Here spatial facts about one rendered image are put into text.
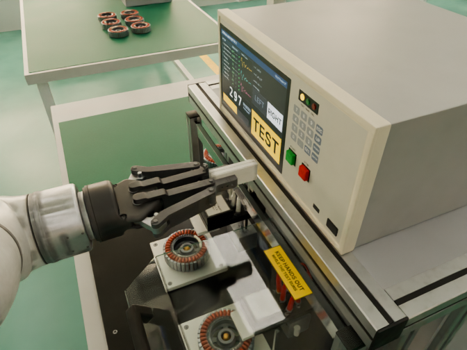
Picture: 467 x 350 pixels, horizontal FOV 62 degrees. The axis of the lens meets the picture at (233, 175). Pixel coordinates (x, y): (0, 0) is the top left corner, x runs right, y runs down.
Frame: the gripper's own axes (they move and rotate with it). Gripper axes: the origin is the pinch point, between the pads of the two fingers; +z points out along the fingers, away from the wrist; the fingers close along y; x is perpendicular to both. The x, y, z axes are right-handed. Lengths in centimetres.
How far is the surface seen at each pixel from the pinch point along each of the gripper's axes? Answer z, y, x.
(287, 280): 3.2, 12.1, -11.5
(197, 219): 0.4, -21.9, -30.0
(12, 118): -68, -260, -119
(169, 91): 19, -111, -44
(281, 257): 4.5, 8.1, -11.5
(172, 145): 8, -71, -43
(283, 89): 9.7, -4.2, 9.5
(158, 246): -8.8, -26.1, -39.9
